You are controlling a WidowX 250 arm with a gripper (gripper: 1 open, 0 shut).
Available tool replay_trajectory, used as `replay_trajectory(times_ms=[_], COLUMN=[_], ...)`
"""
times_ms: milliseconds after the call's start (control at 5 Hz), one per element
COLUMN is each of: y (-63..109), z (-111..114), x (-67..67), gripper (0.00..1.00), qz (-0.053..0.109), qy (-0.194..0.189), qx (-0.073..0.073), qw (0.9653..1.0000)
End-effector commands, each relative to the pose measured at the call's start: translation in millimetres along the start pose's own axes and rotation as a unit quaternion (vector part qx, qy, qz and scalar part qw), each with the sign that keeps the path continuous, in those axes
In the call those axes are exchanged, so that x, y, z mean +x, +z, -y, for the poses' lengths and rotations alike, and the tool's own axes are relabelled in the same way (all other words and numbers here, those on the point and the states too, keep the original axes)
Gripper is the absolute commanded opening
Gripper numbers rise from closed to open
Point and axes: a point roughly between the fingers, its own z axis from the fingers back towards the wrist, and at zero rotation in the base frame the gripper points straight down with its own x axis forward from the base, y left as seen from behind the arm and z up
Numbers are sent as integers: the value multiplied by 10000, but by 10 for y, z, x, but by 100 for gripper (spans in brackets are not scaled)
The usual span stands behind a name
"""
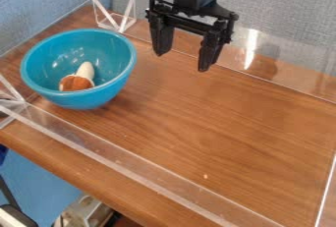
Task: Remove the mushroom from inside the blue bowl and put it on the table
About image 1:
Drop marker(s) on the clear acrylic back barrier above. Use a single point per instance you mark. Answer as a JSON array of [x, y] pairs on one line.
[[299, 66]]

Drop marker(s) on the blue bowl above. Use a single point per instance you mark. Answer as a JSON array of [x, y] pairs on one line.
[[89, 52]]

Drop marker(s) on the clear acrylic corner bracket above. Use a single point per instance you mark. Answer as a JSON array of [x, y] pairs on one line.
[[114, 21]]

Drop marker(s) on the black stand leg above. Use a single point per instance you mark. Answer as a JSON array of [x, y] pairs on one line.
[[13, 217]]

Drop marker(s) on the clear acrylic front barrier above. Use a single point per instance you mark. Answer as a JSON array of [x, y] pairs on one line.
[[166, 183]]

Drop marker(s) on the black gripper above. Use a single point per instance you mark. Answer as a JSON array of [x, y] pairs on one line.
[[199, 16]]

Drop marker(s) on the clear acrylic barrier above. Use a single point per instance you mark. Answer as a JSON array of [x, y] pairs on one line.
[[166, 183], [299, 66]]

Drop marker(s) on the white object under table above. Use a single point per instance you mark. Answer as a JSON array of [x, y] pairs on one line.
[[87, 212]]

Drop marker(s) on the brown and white mushroom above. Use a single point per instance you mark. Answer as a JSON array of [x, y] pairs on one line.
[[81, 80]]

